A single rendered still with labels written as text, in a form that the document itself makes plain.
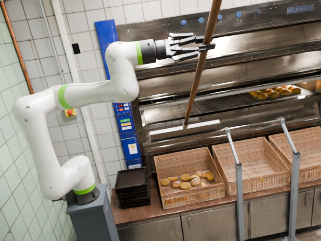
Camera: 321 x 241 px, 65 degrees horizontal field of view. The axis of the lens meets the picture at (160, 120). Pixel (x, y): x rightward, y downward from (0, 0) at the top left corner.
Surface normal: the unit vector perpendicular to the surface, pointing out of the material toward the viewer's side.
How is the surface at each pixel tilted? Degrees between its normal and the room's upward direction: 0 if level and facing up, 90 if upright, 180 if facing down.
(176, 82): 71
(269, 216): 88
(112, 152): 90
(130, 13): 90
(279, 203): 90
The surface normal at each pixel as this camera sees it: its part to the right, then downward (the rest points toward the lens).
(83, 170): 0.85, 0.04
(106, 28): 0.11, 0.34
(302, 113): 0.06, 0.00
